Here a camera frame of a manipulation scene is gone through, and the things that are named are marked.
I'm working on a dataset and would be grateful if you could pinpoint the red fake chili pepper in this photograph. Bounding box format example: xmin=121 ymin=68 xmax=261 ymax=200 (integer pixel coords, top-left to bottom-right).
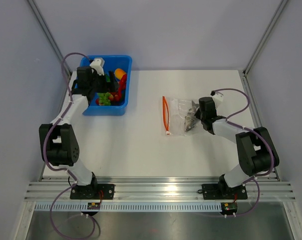
xmin=118 ymin=74 xmax=127 ymax=98

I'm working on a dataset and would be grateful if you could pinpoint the red fake strawberry bunch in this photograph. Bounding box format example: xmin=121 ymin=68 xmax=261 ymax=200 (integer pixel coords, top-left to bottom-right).
xmin=111 ymin=92 xmax=121 ymax=106

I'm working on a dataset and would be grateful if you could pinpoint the yellow orange fake mango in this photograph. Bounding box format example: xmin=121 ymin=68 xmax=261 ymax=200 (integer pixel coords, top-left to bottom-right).
xmin=114 ymin=68 xmax=127 ymax=80

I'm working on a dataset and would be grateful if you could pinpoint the green fake lettuce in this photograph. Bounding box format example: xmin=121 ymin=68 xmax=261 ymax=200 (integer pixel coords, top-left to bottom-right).
xmin=96 ymin=92 xmax=114 ymax=106

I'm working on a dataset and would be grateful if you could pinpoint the grey fake fish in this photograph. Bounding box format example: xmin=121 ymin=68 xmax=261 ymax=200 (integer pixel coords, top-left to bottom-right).
xmin=184 ymin=100 xmax=199 ymax=132

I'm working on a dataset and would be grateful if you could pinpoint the clear zip top bag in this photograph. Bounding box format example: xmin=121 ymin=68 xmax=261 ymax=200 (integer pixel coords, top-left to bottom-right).
xmin=162 ymin=96 xmax=201 ymax=136

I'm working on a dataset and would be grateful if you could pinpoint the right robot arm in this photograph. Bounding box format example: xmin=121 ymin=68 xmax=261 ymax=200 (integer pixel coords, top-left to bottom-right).
xmin=195 ymin=96 xmax=279 ymax=200

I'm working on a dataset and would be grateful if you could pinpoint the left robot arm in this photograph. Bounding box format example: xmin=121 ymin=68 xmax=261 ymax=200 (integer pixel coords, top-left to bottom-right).
xmin=39 ymin=66 xmax=115 ymax=201

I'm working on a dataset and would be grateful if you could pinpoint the blue plastic bin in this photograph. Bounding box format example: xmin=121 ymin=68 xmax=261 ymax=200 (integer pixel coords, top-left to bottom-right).
xmin=79 ymin=55 xmax=132 ymax=116

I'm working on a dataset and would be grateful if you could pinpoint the right small circuit board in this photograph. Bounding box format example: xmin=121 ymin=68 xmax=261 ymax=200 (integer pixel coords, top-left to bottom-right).
xmin=221 ymin=202 xmax=238 ymax=214

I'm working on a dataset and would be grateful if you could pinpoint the small circuit board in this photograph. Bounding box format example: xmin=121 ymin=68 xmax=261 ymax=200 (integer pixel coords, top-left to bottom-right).
xmin=87 ymin=202 xmax=101 ymax=210
xmin=221 ymin=202 xmax=238 ymax=214

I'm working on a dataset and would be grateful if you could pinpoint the left small circuit board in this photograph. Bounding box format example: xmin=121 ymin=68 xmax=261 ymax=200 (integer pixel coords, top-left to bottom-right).
xmin=87 ymin=202 xmax=101 ymax=210

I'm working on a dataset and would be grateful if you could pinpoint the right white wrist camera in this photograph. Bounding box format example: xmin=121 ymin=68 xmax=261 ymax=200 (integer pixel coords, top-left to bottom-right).
xmin=210 ymin=91 xmax=224 ymax=109

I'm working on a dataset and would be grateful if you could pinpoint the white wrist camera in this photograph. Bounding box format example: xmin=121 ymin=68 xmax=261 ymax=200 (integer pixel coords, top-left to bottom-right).
xmin=90 ymin=57 xmax=105 ymax=76
xmin=210 ymin=91 xmax=224 ymax=109

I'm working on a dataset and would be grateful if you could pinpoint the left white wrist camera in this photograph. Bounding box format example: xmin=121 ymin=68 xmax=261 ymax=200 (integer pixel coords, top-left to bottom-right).
xmin=90 ymin=57 xmax=105 ymax=76

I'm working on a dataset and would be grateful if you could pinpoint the left aluminium corner post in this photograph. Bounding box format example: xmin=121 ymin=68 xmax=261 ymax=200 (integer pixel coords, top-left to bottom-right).
xmin=25 ymin=0 xmax=73 ymax=76

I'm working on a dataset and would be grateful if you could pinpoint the aluminium corner post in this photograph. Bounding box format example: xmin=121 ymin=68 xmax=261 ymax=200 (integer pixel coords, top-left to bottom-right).
xmin=243 ymin=0 xmax=290 ymax=77
xmin=25 ymin=0 xmax=73 ymax=76

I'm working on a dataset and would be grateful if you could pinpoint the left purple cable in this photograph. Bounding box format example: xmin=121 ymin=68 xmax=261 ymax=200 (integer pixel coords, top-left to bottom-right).
xmin=44 ymin=52 xmax=101 ymax=238

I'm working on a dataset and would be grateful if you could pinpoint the right side aluminium rail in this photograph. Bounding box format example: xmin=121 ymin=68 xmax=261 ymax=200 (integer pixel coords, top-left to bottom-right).
xmin=238 ymin=70 xmax=281 ymax=182

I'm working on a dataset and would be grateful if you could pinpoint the aluminium rail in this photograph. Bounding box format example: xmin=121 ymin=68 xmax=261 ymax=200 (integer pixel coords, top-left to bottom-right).
xmin=24 ymin=176 xmax=296 ymax=203
xmin=238 ymin=70 xmax=281 ymax=182

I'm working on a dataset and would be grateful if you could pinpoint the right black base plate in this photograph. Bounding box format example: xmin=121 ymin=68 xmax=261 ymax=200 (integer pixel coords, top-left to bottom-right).
xmin=197 ymin=183 xmax=248 ymax=200

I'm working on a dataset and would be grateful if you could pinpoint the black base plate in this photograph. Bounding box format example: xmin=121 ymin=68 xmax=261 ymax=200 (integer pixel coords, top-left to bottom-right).
xmin=70 ymin=183 xmax=115 ymax=200
xmin=197 ymin=183 xmax=248 ymax=200

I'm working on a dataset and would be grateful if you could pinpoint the white slotted cable duct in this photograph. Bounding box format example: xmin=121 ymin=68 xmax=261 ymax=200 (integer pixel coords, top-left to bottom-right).
xmin=35 ymin=202 xmax=222 ymax=213

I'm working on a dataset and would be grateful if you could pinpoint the aluminium front rail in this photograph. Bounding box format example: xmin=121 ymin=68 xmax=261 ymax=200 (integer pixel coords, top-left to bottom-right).
xmin=24 ymin=176 xmax=296 ymax=203

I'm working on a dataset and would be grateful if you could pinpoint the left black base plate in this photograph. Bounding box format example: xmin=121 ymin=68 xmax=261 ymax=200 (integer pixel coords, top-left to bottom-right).
xmin=70 ymin=183 xmax=115 ymax=200

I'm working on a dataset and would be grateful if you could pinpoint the right aluminium corner post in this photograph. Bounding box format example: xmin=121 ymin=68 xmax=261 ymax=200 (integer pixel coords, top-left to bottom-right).
xmin=243 ymin=0 xmax=290 ymax=77

